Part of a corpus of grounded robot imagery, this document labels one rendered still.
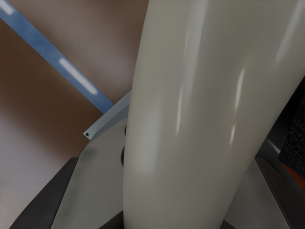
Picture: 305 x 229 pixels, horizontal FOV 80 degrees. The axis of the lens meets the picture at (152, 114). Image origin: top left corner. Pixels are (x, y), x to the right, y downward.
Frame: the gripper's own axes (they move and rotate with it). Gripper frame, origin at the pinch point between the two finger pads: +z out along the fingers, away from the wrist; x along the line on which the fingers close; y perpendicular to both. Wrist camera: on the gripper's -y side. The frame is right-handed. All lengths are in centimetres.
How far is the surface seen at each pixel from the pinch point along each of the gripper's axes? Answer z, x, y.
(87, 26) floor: 88, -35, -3
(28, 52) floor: 89, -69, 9
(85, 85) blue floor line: 86, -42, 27
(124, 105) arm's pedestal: 84, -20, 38
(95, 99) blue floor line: 86, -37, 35
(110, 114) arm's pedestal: 84, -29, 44
